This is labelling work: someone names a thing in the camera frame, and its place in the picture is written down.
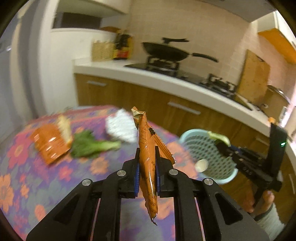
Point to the beige utensil basket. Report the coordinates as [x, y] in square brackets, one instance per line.
[102, 51]

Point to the bread piece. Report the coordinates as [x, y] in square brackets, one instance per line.
[64, 126]

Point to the white polka dot paper box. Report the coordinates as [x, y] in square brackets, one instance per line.
[120, 126]

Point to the floral tablecloth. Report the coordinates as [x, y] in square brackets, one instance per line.
[30, 189]

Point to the wooden cutting board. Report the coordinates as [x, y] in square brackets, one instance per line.
[254, 78]

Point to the black wok with handle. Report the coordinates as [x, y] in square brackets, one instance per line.
[165, 51]

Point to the orange red snack wrapper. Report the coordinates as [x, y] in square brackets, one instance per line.
[49, 143]

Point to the light blue perforated trash basket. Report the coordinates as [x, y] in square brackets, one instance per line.
[200, 144]

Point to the orange wall cabinet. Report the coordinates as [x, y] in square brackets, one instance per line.
[275, 29]

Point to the dark vinegar bottle red label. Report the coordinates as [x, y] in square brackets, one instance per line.
[123, 45]

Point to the beige rice cooker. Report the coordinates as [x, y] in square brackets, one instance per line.
[273, 102]

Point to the person right hand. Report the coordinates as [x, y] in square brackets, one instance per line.
[262, 206]

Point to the orange peel pieces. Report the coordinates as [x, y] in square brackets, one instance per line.
[272, 120]

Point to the range hood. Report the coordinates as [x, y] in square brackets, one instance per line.
[249, 10]

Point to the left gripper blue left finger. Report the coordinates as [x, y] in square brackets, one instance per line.
[91, 211]

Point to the black glass gas stove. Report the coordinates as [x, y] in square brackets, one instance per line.
[213, 83]

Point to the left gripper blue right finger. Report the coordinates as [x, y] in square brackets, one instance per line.
[203, 211]

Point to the orange snack bag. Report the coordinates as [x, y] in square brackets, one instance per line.
[148, 140]

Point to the grey sleeve forearm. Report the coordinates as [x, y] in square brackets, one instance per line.
[270, 222]

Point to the wooden base cabinets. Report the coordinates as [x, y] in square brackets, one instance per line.
[172, 113]

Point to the green leafy vegetable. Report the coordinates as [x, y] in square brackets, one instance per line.
[86, 145]

